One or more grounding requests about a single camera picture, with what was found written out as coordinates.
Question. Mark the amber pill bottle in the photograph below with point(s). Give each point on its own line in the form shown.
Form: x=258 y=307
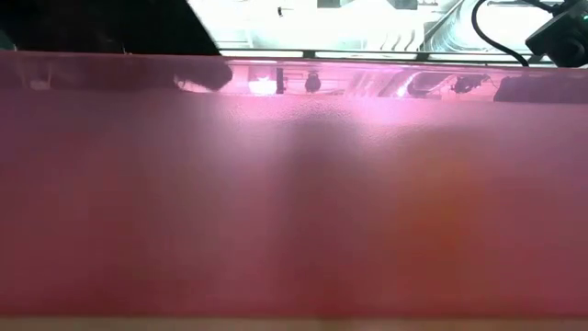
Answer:
x=445 y=220

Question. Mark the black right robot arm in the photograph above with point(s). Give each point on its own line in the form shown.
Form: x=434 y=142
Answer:
x=562 y=37

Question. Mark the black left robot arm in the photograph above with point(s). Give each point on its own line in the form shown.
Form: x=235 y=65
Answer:
x=115 y=25

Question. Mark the pink translucent plastic basket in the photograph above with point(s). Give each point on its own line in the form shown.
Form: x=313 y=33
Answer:
x=138 y=207

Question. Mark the black horizontal window rail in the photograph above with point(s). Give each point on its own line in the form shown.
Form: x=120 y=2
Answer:
x=367 y=54

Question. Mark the silver ribbed duct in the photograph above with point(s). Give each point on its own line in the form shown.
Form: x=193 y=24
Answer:
x=455 y=32

